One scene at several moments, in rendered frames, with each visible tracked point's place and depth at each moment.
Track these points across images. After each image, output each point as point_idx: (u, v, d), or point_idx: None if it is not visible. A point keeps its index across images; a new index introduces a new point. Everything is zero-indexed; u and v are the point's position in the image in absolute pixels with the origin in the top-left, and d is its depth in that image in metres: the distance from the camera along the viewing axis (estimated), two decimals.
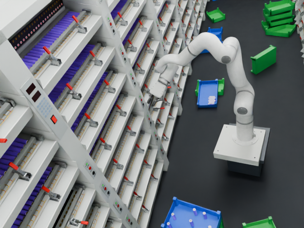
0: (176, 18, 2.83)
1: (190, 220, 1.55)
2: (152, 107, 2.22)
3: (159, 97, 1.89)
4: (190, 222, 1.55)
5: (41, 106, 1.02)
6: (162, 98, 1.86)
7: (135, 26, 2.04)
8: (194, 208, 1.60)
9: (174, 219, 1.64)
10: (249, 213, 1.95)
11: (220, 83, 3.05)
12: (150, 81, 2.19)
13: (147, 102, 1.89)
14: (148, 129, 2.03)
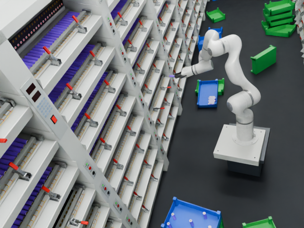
0: (176, 18, 2.83)
1: (190, 220, 1.55)
2: (152, 107, 2.22)
3: None
4: (190, 222, 1.55)
5: (41, 106, 1.02)
6: None
7: (135, 26, 2.04)
8: (154, 92, 2.36)
9: (174, 219, 1.64)
10: (249, 213, 1.95)
11: (220, 83, 3.05)
12: (150, 81, 2.19)
13: (176, 78, 2.33)
14: (148, 129, 2.03)
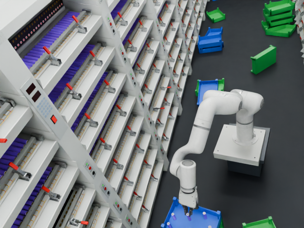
0: (176, 18, 2.83)
1: (187, 214, 1.50)
2: (152, 107, 2.22)
3: None
4: (187, 216, 1.50)
5: (41, 106, 1.02)
6: (197, 207, 1.45)
7: (135, 26, 2.04)
8: (154, 92, 2.36)
9: (174, 219, 1.64)
10: (249, 213, 1.95)
11: (220, 83, 3.05)
12: (150, 81, 2.19)
13: (186, 215, 1.50)
14: (148, 129, 2.03)
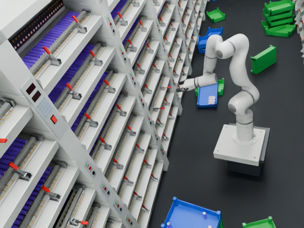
0: (176, 18, 2.83)
1: (157, 86, 2.42)
2: (152, 107, 2.22)
3: None
4: (156, 87, 2.43)
5: (41, 106, 1.02)
6: (185, 90, 2.09)
7: (135, 26, 2.04)
8: (154, 92, 2.36)
9: None
10: (249, 213, 1.95)
11: (220, 83, 3.05)
12: (150, 81, 2.19)
13: (178, 82, 2.21)
14: (148, 129, 2.03)
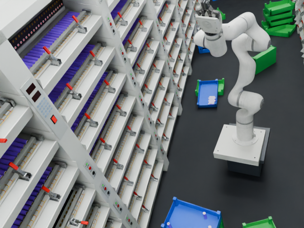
0: (176, 18, 2.83)
1: None
2: (149, 106, 2.23)
3: (211, 16, 1.12)
4: None
5: (41, 106, 1.02)
6: (219, 12, 1.11)
7: (135, 26, 2.04)
8: None
9: None
10: (249, 213, 1.95)
11: (220, 83, 3.05)
12: (150, 81, 2.19)
13: None
14: (148, 129, 2.03)
